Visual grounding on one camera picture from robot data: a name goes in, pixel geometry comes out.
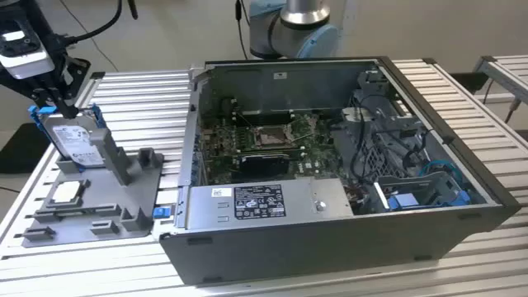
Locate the thin dark wall cable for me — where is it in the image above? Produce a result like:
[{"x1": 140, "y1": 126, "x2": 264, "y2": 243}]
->
[{"x1": 85, "y1": 40, "x2": 120, "y2": 72}]

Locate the slatted metal side table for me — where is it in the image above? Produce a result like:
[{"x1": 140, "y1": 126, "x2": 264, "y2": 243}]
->
[{"x1": 473, "y1": 55, "x2": 528, "y2": 103}]

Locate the dangling grey cable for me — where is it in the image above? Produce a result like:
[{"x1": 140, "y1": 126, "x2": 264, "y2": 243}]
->
[{"x1": 504, "y1": 94, "x2": 523, "y2": 124}]

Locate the light blue wire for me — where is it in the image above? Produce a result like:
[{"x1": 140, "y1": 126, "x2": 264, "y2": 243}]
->
[{"x1": 419, "y1": 159, "x2": 449, "y2": 180}]

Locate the black stand with base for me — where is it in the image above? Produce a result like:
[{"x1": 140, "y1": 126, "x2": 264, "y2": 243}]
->
[{"x1": 0, "y1": 122, "x2": 53, "y2": 174}]

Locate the CPU socket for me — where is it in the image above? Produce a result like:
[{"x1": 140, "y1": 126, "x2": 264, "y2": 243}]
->
[{"x1": 253, "y1": 125, "x2": 296, "y2": 148}]

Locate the hard disk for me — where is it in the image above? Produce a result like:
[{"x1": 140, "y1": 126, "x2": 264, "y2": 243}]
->
[{"x1": 27, "y1": 103, "x2": 111, "y2": 170}]

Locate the hanging black cable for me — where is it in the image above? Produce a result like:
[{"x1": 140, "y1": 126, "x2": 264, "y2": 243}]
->
[{"x1": 233, "y1": 0, "x2": 249, "y2": 59}]

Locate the blue disk carrier in bay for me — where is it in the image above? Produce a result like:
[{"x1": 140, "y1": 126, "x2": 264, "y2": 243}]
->
[{"x1": 389, "y1": 193, "x2": 425, "y2": 212}]

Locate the black box behind table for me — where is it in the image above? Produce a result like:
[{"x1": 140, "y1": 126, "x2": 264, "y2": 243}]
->
[{"x1": 448, "y1": 72, "x2": 488, "y2": 93}]

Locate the grey parts rack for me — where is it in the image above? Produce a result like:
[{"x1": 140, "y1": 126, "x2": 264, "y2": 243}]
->
[{"x1": 20, "y1": 128, "x2": 165, "y2": 248}]

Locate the silver CPU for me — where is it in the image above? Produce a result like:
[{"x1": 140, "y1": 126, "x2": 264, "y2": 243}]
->
[{"x1": 47, "y1": 182, "x2": 89, "y2": 204}]

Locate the green RAM stick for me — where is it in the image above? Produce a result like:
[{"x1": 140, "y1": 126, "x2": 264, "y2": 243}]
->
[{"x1": 53, "y1": 209, "x2": 115, "y2": 217}]

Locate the long black wire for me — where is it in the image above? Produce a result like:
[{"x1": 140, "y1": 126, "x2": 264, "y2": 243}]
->
[{"x1": 352, "y1": 94, "x2": 413, "y2": 186}]

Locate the short black wire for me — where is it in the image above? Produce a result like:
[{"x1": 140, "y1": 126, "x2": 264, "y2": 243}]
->
[{"x1": 405, "y1": 129, "x2": 433, "y2": 168}]

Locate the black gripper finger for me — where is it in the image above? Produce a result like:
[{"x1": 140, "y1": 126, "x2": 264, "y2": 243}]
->
[
  {"x1": 24, "y1": 75, "x2": 55, "y2": 105},
  {"x1": 44, "y1": 86, "x2": 79, "y2": 120}
]

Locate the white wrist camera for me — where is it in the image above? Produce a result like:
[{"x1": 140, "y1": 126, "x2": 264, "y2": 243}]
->
[{"x1": 0, "y1": 18, "x2": 57, "y2": 80}]

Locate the silver power supply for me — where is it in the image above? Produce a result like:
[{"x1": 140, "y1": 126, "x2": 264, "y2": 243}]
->
[{"x1": 183, "y1": 178, "x2": 353, "y2": 230}]

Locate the black graphics card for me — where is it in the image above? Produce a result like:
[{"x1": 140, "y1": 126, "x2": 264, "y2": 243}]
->
[{"x1": 239, "y1": 154, "x2": 289, "y2": 183}]

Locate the metal locking lever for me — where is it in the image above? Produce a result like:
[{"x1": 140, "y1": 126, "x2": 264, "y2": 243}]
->
[{"x1": 235, "y1": 111, "x2": 256, "y2": 128}]

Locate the thick black gripper cable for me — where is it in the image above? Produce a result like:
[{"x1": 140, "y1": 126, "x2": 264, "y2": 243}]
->
[{"x1": 53, "y1": 0, "x2": 124, "y2": 45}]

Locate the grey metal disk bay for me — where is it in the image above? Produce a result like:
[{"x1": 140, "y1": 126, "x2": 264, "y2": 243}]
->
[{"x1": 373, "y1": 171, "x2": 475, "y2": 214}]

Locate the open black PC case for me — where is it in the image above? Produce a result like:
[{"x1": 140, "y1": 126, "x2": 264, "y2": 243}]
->
[{"x1": 159, "y1": 55, "x2": 521, "y2": 285}]

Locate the green motherboard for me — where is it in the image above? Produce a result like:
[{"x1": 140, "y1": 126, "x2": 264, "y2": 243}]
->
[{"x1": 200, "y1": 114, "x2": 343, "y2": 183}]

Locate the black RAM slot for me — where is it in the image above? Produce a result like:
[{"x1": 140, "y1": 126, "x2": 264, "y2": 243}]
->
[{"x1": 237, "y1": 147, "x2": 304, "y2": 157}]

